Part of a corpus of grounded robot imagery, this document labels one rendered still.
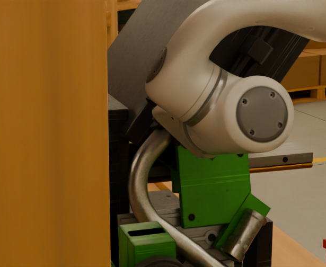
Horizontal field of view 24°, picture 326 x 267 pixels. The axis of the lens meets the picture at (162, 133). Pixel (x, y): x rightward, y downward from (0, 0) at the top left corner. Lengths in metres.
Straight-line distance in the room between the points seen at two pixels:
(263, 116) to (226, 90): 0.05
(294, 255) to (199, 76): 0.75
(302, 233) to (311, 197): 0.62
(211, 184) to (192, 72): 0.37
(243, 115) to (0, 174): 0.43
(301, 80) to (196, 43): 6.67
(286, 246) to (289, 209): 2.95
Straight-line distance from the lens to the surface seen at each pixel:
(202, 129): 0.87
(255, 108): 0.83
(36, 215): 0.45
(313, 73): 7.59
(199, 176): 1.17
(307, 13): 0.85
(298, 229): 4.23
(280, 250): 1.55
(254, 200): 1.20
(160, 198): 1.83
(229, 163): 1.19
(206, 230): 1.20
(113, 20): 3.82
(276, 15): 0.85
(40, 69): 0.43
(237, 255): 1.16
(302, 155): 1.37
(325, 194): 4.81
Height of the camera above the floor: 1.49
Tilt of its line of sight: 14 degrees down
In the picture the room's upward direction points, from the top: straight up
